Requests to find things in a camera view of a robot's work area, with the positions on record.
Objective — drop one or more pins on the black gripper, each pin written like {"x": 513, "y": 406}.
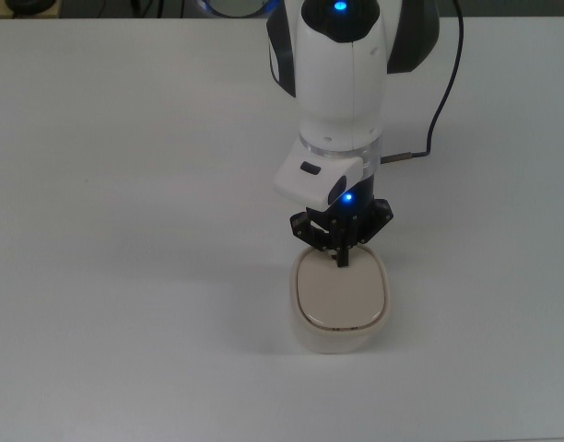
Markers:
{"x": 362, "y": 198}

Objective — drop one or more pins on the small white trash can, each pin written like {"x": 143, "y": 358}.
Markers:
{"x": 339, "y": 299}

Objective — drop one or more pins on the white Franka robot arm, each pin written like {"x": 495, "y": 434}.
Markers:
{"x": 339, "y": 92}

